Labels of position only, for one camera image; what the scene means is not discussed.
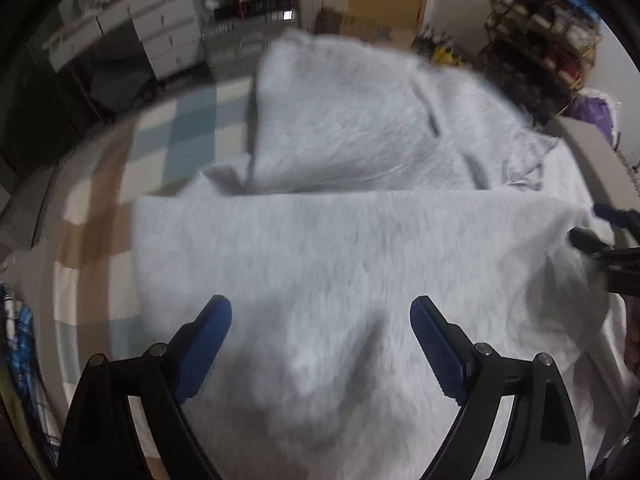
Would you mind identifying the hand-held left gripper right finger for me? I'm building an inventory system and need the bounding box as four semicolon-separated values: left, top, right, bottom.
410;296;587;480

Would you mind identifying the silver hard-shell suitcase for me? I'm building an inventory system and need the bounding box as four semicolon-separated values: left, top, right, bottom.
202;20;281;81

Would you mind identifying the white drawer desk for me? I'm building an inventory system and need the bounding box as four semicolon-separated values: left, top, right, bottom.
42;0;206;81

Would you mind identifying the purple bag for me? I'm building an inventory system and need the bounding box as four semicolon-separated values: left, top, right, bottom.
570;92;616;141

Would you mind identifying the bamboo shoe rack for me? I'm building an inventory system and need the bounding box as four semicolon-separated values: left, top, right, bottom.
480;0;601;91

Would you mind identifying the light grey sweatshirt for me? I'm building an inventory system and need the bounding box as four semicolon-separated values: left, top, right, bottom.
131;27;626;480

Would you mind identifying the dark wardrobe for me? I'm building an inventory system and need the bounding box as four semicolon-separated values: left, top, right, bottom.
0;0;151;176

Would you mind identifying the checked bed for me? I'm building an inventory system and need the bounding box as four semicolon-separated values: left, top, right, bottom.
0;77;261;480

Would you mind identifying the pile of worn sneakers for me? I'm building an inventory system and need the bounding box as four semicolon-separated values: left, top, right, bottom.
412;27;481;68

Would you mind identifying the black and red box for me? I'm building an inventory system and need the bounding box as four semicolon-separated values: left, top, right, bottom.
215;0;301;23

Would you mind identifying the black trash bag bin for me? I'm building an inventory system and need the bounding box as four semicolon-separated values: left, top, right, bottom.
487;72;551;126

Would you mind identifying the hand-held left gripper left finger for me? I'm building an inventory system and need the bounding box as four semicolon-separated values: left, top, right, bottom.
59;295;233;480

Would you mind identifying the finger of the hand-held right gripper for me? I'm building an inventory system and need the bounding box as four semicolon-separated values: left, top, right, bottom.
569;227;617;262
592;203;640;237

